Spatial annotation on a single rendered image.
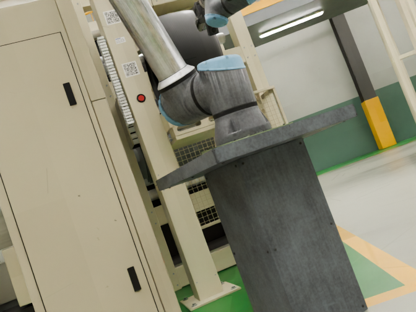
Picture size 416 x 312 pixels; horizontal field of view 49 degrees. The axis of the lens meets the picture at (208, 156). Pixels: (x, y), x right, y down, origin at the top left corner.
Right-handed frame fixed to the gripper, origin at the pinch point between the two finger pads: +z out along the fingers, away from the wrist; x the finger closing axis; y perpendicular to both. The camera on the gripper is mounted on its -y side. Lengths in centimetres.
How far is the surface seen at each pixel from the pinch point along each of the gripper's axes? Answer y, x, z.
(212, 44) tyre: -3.9, -6.0, 9.0
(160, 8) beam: 49, -4, 56
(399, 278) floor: -128, -13, -43
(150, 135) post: -32, 35, 32
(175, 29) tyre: 9.0, 8.6, 9.5
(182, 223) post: -78, 35, 38
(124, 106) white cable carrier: -13, 42, 34
